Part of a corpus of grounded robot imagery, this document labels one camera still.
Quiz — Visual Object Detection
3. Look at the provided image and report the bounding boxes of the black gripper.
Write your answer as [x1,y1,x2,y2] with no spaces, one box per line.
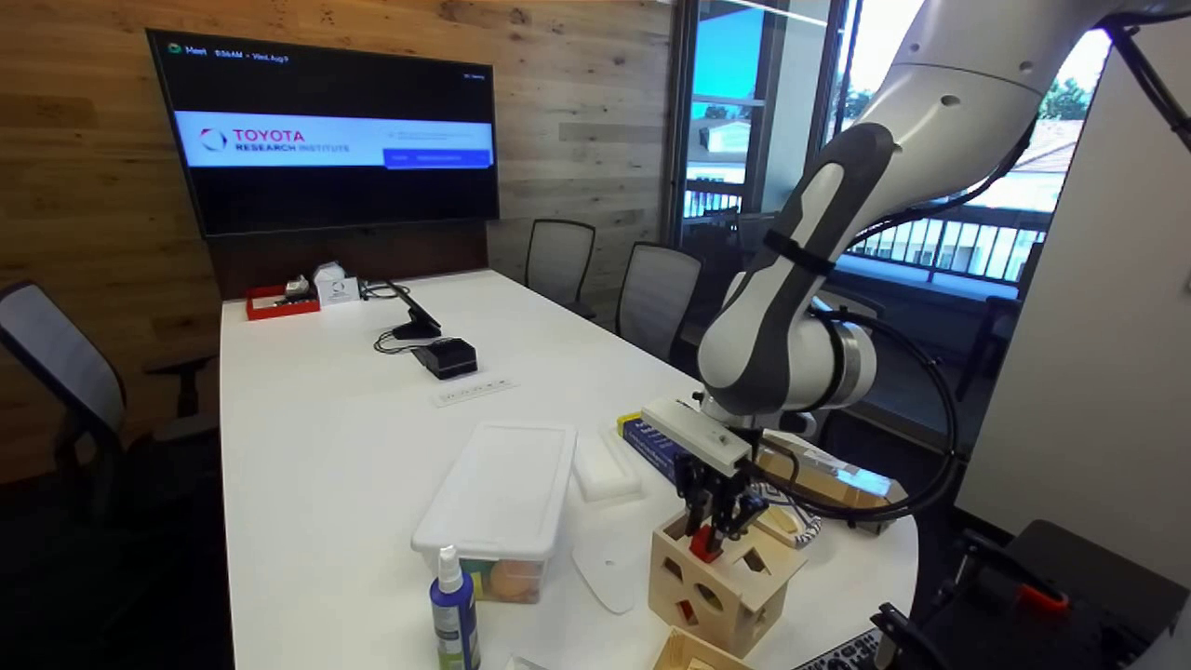
[673,455,763,549]

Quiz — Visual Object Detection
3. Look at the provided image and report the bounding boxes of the red block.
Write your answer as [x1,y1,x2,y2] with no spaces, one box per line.
[690,518,722,564]

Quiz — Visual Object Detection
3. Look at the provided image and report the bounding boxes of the wooden shape sorter box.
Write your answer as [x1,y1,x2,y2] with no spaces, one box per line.
[649,499,812,657]

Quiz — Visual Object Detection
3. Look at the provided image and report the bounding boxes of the white foam block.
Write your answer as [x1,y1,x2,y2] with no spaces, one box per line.
[568,427,649,506]

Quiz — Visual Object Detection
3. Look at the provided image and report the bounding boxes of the taped cardboard box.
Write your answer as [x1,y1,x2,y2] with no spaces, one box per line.
[757,432,913,539]

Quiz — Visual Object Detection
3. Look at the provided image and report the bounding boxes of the black box device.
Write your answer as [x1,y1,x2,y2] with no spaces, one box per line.
[408,333,480,383]

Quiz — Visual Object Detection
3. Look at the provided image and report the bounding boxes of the white tissue box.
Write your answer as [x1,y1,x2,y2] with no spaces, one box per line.
[310,260,365,308]

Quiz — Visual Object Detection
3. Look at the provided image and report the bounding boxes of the blue patterned paper plate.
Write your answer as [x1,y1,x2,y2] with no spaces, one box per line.
[747,499,821,549]

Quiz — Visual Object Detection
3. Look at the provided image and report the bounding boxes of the blue book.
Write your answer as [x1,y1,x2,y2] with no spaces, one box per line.
[619,409,692,483]

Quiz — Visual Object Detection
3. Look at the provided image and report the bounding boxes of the white flat plastic piece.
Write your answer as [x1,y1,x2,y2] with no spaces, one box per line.
[568,506,660,616]

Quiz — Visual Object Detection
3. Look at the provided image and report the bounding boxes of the small wooden tray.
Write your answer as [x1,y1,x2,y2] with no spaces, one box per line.
[649,625,757,670]

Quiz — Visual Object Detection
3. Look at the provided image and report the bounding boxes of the black keypad remote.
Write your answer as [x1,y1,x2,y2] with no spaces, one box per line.
[793,625,902,670]

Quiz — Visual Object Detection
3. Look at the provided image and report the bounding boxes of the clear bin with white lid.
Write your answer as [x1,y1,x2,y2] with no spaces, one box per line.
[408,419,580,605]

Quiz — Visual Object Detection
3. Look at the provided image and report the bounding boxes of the grey mesh office chair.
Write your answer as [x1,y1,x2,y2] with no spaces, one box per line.
[0,277,221,524]
[520,215,598,311]
[610,236,707,363]

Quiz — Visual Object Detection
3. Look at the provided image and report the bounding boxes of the blue label spray bottle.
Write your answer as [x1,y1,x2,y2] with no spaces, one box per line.
[424,539,484,670]

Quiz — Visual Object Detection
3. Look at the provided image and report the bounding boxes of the metal balcony railing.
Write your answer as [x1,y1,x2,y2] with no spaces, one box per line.
[680,173,1053,286]

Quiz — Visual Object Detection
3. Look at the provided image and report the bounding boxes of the red tray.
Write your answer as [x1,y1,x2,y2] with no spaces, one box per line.
[241,284,322,323]

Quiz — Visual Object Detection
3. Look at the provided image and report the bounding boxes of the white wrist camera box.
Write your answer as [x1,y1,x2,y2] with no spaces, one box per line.
[641,389,757,476]

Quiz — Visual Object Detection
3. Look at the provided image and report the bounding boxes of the black mount with orange clamps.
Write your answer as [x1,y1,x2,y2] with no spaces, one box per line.
[867,518,1191,670]

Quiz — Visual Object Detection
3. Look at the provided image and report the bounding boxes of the wall mounted TV screen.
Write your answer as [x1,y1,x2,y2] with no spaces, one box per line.
[144,27,501,241]

